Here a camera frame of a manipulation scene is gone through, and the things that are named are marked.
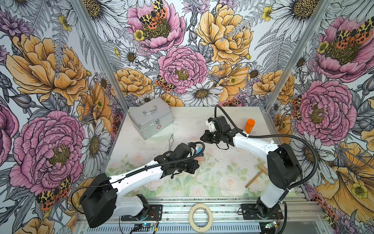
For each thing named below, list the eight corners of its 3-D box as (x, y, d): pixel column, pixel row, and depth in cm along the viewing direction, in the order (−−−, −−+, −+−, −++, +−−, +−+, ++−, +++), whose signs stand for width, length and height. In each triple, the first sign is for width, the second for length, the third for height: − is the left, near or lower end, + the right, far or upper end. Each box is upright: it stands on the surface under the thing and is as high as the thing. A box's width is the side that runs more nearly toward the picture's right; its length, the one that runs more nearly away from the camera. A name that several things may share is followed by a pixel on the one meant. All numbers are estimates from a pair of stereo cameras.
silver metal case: (146, 142, 103) (140, 128, 90) (134, 126, 112) (127, 111, 99) (175, 124, 113) (173, 109, 101) (162, 111, 122) (159, 96, 110)
